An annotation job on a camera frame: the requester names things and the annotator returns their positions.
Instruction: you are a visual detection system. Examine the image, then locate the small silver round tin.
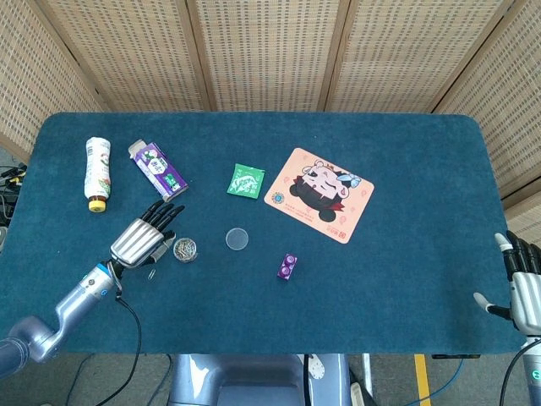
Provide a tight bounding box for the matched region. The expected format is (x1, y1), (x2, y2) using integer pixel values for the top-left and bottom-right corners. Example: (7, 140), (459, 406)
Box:
(171, 237), (199, 263)

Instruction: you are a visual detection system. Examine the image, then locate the grey blue robot torso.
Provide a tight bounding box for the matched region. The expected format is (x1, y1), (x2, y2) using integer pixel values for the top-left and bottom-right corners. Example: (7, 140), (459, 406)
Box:
(167, 354), (354, 406)

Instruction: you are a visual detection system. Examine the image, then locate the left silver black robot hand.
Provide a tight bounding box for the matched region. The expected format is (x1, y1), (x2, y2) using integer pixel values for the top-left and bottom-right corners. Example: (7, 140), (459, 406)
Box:
(108, 200), (187, 270)

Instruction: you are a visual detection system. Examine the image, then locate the black cable bundle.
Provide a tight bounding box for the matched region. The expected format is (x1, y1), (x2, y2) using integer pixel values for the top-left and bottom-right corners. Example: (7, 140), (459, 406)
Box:
(0, 164), (29, 229)

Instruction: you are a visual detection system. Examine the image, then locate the small purple box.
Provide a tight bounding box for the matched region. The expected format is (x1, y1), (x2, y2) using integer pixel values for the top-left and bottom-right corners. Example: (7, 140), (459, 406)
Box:
(276, 252), (299, 282)

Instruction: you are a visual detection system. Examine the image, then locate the blue floor cable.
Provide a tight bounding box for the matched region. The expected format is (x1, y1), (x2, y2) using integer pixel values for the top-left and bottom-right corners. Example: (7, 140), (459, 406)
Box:
(422, 358), (465, 406)

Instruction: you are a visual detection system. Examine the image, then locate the clear round plastic lid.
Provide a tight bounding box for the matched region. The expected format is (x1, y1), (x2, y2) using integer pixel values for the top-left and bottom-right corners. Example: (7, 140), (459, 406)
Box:
(225, 227), (249, 251)

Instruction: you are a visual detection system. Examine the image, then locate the green sachet packet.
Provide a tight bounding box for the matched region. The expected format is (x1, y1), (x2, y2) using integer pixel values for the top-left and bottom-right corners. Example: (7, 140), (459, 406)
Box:
(226, 162), (266, 200)

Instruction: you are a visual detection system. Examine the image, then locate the bamboo folding screen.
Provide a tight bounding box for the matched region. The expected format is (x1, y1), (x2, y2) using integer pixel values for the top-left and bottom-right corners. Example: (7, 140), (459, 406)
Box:
(0, 0), (541, 238)

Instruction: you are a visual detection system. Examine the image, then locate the white table leg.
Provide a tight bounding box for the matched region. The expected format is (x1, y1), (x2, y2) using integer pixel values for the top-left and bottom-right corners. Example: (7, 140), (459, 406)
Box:
(361, 354), (375, 397)

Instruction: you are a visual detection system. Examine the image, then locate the pink cartoon mouse pad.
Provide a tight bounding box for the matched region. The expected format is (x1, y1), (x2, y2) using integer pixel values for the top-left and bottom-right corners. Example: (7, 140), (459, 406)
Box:
(263, 146), (376, 245)

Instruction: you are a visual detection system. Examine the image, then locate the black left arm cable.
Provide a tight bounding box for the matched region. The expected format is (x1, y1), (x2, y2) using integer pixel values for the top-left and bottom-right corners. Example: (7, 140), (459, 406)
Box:
(112, 287), (143, 406)

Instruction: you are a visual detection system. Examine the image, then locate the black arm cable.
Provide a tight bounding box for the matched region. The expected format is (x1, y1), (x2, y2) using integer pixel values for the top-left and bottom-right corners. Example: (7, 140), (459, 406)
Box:
(500, 344), (529, 406)
(112, 287), (143, 406)

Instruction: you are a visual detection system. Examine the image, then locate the white bottle yellow cap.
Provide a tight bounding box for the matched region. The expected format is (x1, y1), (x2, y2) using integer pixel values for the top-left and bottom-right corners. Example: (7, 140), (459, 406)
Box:
(83, 135), (112, 212)

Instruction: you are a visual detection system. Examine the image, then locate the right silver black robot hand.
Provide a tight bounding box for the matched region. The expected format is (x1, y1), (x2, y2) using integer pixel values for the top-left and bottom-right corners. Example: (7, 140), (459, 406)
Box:
(473, 230), (541, 337)

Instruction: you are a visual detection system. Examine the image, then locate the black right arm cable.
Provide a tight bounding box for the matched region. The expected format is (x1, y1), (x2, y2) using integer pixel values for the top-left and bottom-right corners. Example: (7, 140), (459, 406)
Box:
(500, 344), (529, 406)

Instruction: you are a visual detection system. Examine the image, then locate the purple drink carton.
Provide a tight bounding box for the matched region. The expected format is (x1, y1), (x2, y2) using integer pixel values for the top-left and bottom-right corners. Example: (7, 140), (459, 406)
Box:
(128, 140), (189, 203)

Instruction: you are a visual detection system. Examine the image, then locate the blue felt table cover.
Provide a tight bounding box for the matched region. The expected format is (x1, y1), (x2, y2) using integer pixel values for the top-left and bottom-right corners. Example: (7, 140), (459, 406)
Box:
(0, 111), (532, 356)

